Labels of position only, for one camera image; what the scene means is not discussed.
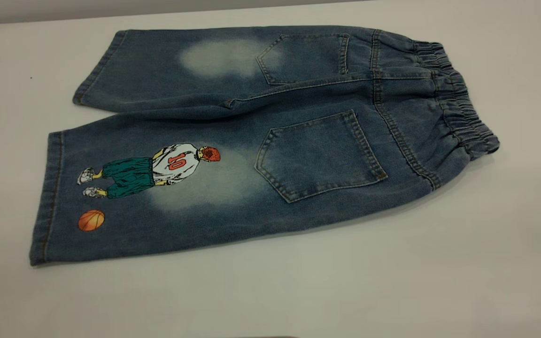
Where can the blue denim shorts with print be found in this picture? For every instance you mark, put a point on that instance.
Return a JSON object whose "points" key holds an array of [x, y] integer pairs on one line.
{"points": [[298, 141]]}

